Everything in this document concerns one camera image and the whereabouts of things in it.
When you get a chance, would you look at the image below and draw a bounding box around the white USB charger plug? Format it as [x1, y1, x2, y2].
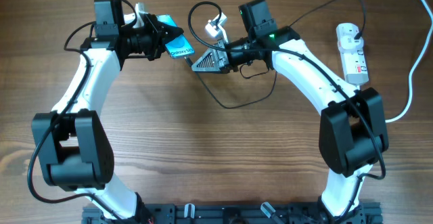
[338, 35, 364, 53]

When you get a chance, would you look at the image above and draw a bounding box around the black USB-C charging cable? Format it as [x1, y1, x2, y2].
[184, 0, 368, 110]

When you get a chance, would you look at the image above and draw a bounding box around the black right camera cable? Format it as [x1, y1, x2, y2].
[187, 1, 387, 218]

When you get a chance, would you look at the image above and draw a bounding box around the smartphone with teal screen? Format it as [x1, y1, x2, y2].
[157, 14, 195, 59]

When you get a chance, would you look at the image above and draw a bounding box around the white power strip cord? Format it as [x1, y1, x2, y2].
[355, 0, 433, 124]

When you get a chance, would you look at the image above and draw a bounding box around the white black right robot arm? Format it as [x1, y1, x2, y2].
[191, 0, 389, 223]

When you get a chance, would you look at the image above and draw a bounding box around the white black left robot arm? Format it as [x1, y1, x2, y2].
[27, 0, 183, 223]

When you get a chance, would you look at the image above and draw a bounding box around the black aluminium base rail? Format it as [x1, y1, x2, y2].
[81, 202, 384, 224]

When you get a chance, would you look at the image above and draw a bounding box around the white power strip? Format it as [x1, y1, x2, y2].
[335, 22, 370, 87]

